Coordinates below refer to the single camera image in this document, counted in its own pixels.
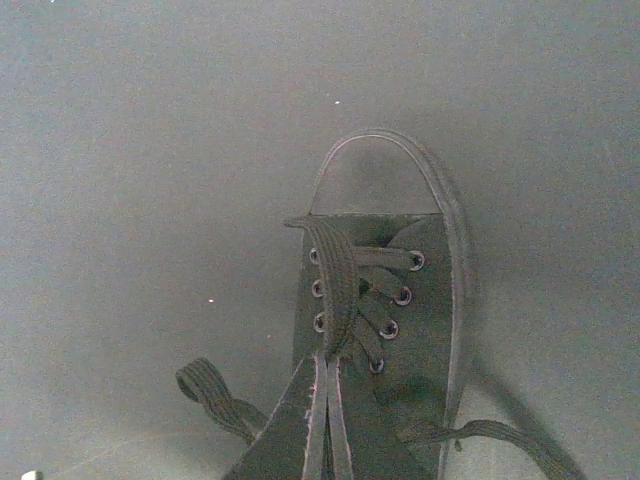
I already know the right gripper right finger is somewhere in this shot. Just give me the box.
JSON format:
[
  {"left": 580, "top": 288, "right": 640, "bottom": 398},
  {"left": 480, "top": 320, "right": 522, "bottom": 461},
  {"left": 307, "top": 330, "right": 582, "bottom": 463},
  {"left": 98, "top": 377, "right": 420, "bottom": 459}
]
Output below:
[{"left": 327, "top": 357, "right": 357, "bottom": 480}]

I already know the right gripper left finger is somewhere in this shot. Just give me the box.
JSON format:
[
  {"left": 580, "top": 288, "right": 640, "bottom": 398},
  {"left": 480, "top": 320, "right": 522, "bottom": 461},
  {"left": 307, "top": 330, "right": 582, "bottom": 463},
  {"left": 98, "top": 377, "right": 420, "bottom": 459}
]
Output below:
[{"left": 225, "top": 352, "right": 328, "bottom": 480}]

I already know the black canvas sneaker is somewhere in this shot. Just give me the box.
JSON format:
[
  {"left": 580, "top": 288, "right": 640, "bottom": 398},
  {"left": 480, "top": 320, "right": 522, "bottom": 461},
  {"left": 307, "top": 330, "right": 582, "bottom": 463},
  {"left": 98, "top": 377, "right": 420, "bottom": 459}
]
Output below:
[{"left": 219, "top": 128, "right": 474, "bottom": 480}]

